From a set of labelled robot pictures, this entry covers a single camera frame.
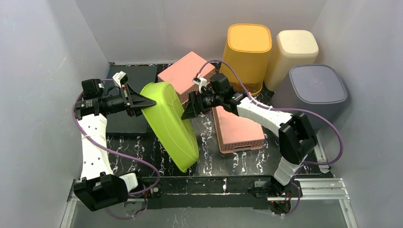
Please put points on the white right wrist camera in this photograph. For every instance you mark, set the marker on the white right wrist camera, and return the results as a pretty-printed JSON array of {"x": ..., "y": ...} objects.
[{"x": 201, "y": 82}]

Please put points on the orange slatted waste bin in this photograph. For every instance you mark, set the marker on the orange slatted waste bin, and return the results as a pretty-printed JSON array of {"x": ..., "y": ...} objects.
[{"x": 247, "y": 52}]

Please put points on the cream bin liner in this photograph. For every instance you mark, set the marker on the cream bin liner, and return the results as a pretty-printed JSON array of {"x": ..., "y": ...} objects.
[{"x": 291, "y": 48}]

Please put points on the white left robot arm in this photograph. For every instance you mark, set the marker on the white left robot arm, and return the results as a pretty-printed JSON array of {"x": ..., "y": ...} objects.
[{"x": 98, "y": 187}]

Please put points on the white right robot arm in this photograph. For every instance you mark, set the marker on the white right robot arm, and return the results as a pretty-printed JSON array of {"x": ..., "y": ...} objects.
[{"x": 295, "y": 134}]

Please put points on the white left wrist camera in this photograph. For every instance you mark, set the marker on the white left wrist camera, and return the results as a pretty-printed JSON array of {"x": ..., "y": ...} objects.
[{"x": 120, "y": 78}]

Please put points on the pink perforated basket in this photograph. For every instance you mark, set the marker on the pink perforated basket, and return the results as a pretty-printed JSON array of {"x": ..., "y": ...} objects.
[
  {"x": 235, "y": 133},
  {"x": 181, "y": 73}
]

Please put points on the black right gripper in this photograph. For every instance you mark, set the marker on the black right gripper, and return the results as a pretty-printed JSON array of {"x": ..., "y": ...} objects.
[{"x": 196, "y": 103}]

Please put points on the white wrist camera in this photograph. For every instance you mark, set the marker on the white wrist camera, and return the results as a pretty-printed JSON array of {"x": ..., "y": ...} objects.
[
  {"x": 120, "y": 78},
  {"x": 201, "y": 82}
]

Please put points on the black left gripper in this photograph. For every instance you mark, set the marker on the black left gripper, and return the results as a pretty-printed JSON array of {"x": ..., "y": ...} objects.
[{"x": 128, "y": 102}]

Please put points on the green plastic tray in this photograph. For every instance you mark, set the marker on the green plastic tray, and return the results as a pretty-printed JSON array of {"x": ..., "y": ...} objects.
[{"x": 176, "y": 135}]

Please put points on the grey slatted waste bin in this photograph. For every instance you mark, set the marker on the grey slatted waste bin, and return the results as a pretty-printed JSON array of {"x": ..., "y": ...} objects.
[{"x": 314, "y": 87}]

